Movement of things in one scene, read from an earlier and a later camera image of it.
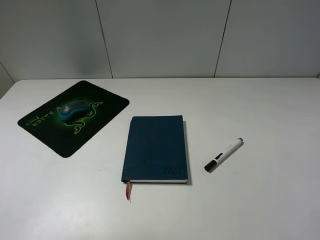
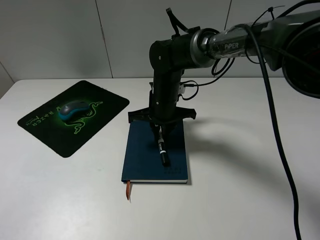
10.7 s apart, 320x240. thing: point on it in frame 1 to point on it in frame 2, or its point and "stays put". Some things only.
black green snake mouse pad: [66, 122] stays put
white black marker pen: [210, 164] to [161, 146]
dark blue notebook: [155, 151] stays put
